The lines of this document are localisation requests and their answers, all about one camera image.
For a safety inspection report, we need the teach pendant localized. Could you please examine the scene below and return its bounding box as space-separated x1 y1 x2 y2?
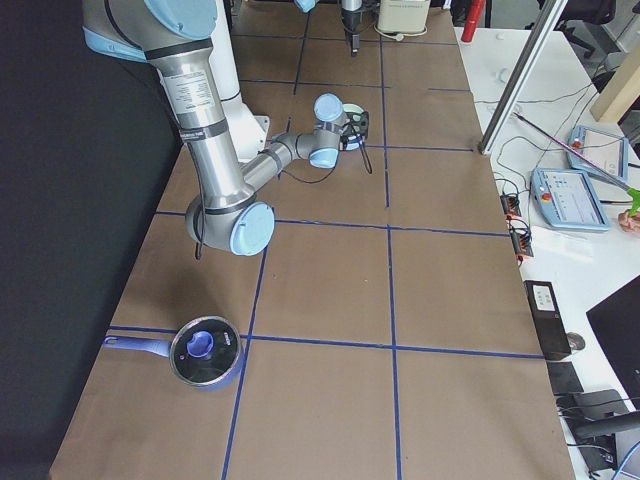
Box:
569 125 629 181
531 168 611 232

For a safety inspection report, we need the far teach pendant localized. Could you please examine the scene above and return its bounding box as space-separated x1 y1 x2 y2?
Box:
569 125 629 181

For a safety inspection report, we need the aluminium frame profile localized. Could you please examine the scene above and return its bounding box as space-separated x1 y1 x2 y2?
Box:
478 0 568 155

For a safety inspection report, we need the purple saucepan with glass lid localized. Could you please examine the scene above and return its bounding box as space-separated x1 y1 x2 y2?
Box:
103 316 244 391

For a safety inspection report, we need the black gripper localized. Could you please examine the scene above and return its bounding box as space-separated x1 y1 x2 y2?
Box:
344 111 370 142
341 8 361 56

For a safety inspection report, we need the orange black connector strip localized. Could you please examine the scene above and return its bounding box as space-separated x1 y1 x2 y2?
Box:
500 193 534 264

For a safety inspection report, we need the green bowl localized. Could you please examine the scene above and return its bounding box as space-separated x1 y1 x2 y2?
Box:
343 103 364 119

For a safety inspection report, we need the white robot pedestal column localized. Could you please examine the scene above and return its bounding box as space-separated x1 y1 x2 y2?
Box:
209 0 270 163

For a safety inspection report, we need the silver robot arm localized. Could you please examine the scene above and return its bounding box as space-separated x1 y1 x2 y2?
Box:
294 0 363 57
82 1 369 256

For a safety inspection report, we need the black power adapter box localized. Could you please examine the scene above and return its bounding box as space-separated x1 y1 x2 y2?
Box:
523 280 571 361

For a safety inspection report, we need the red cylinder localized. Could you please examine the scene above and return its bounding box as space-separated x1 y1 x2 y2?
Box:
461 0 486 43

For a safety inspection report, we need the near teach pendant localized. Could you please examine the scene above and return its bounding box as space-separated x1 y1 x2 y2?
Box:
531 168 611 232

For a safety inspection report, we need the blue bowl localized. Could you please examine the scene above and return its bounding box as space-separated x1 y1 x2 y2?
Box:
344 142 364 151

